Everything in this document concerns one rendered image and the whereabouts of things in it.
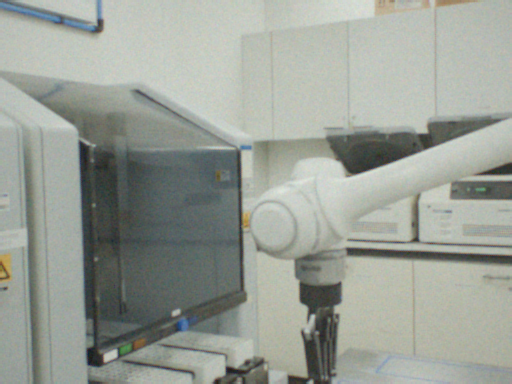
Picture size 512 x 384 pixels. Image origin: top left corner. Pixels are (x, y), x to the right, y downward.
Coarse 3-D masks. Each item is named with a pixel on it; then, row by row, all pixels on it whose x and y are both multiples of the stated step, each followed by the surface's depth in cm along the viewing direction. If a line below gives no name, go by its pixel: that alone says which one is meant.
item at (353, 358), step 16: (352, 352) 173; (368, 352) 172; (384, 352) 172; (336, 368) 160; (352, 368) 159; (368, 368) 159; (384, 368) 159; (400, 368) 159; (416, 368) 158; (432, 368) 158; (448, 368) 158; (464, 368) 158; (480, 368) 157; (496, 368) 157
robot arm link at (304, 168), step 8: (304, 160) 103; (312, 160) 102; (320, 160) 101; (328, 160) 102; (296, 168) 103; (304, 168) 101; (312, 168) 101; (320, 168) 101; (328, 168) 101; (336, 168) 102; (296, 176) 102; (304, 176) 101; (336, 176) 101; (344, 176) 103; (344, 240) 103; (328, 248) 101; (336, 248) 102
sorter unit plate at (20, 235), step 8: (0, 232) 103; (8, 232) 105; (16, 232) 106; (24, 232) 108; (0, 240) 103; (8, 240) 105; (16, 240) 106; (24, 240) 108; (0, 248) 103; (8, 248) 105
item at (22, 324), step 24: (0, 120) 105; (0, 144) 103; (0, 168) 103; (0, 192) 103; (24, 192) 108; (0, 216) 103; (24, 216) 108; (0, 264) 103; (24, 264) 108; (0, 288) 103; (24, 288) 108; (0, 312) 103; (24, 312) 108; (0, 336) 103; (24, 336) 108; (0, 360) 103; (24, 360) 108
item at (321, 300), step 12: (300, 288) 105; (312, 288) 103; (324, 288) 102; (336, 288) 103; (300, 300) 105; (312, 300) 103; (324, 300) 102; (336, 300) 103; (312, 312) 103; (324, 312) 105
